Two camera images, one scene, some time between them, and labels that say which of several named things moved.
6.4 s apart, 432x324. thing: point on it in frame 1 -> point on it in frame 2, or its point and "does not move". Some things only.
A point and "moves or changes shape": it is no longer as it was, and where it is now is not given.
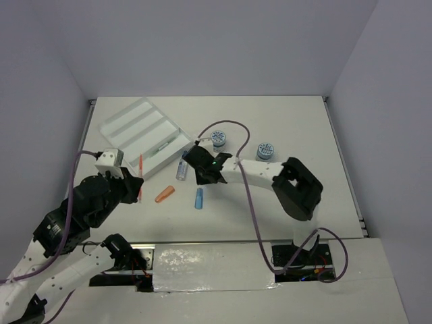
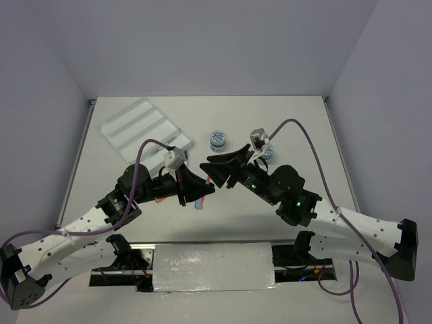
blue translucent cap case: (199, 201) does not move
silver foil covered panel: (190, 267) does not move
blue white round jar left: (218, 138) does not move
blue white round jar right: (265, 150) does not move
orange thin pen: (140, 176) moves or changes shape
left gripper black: (131, 183) -> (193, 188)
